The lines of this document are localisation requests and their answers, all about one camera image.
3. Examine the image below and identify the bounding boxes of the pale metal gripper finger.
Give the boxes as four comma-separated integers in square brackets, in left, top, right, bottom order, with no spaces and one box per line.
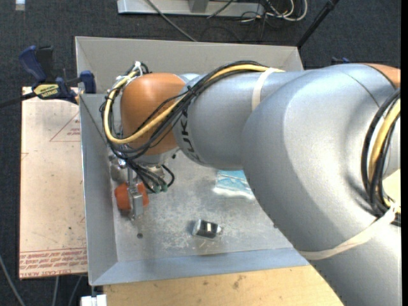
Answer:
[128,185,145,221]

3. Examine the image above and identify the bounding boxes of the orange ball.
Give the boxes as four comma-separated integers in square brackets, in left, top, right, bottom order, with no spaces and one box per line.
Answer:
[113,181,150,212]

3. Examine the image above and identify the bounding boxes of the grey metal bin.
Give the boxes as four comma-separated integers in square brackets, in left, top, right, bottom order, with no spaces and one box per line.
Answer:
[75,36,310,287]

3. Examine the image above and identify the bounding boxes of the clear glass block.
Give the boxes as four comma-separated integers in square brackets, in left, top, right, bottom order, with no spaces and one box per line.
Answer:
[191,219,222,240]

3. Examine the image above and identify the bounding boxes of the blue and white packet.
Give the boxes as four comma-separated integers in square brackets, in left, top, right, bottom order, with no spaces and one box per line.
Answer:
[212,169,256,201]

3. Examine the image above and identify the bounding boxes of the brown cardboard board, red print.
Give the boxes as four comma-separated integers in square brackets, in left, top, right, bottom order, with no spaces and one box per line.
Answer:
[18,86,89,281]

